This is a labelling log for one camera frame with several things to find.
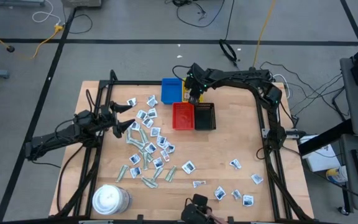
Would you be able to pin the blue plastic basket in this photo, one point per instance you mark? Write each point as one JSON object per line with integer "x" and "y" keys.
{"x": 171, "y": 90}

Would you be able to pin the black plastic basket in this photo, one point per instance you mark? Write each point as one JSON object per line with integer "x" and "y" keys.
{"x": 204, "y": 116}

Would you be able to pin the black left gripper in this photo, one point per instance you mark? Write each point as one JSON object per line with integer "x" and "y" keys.
{"x": 107, "y": 119}

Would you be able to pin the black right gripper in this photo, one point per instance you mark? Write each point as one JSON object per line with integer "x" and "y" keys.
{"x": 196, "y": 81}

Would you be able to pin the white grey-print packet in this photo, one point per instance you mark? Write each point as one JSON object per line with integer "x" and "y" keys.
{"x": 236, "y": 194}

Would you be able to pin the white-lidded wipes canister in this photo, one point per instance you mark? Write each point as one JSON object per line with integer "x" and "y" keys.
{"x": 110, "y": 199}

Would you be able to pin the red plastic basket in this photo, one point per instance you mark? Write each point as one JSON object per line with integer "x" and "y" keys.
{"x": 183, "y": 116}

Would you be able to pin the small wipes canister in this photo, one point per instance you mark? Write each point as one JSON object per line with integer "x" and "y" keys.
{"x": 336, "y": 175}

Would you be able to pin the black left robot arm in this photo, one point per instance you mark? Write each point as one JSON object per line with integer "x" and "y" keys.
{"x": 57, "y": 135}

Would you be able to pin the black table-level camera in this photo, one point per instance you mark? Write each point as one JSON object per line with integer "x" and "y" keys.
{"x": 194, "y": 214}

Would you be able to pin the yellow plastic basket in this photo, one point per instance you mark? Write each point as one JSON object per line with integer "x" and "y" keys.
{"x": 184, "y": 100}

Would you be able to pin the white box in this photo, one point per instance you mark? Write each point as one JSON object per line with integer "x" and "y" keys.
{"x": 320, "y": 158}

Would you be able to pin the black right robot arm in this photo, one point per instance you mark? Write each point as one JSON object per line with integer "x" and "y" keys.
{"x": 244, "y": 76}

